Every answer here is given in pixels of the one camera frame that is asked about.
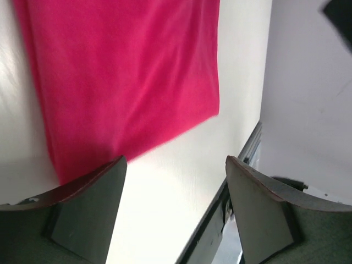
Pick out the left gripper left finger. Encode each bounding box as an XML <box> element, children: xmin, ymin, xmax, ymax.
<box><xmin>1</xmin><ymin>157</ymin><xmax>127</xmax><ymax>263</ymax></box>

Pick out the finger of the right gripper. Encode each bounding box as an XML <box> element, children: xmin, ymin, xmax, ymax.
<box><xmin>322</xmin><ymin>0</ymin><xmax>351</xmax><ymax>52</ymax></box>

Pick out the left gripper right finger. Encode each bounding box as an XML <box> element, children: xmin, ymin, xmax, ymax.
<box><xmin>225</xmin><ymin>156</ymin><xmax>351</xmax><ymax>263</ymax></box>

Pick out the pink t shirt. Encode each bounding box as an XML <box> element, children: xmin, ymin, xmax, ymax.
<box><xmin>13</xmin><ymin>1</ymin><xmax>220</xmax><ymax>184</ymax></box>

